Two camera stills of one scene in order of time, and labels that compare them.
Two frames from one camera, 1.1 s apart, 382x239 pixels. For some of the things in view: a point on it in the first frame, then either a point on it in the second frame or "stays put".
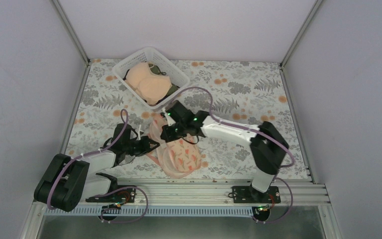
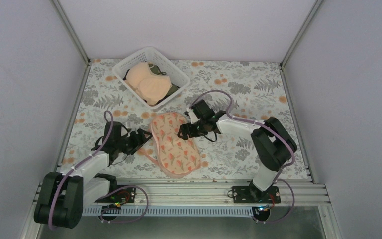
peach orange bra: (153, 88) stays put
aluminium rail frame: (294, 192) stays put
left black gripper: (145, 141) to (138, 144)
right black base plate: (248, 194) stays put
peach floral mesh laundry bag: (176, 158) stays put
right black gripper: (167, 135) to (183, 128)
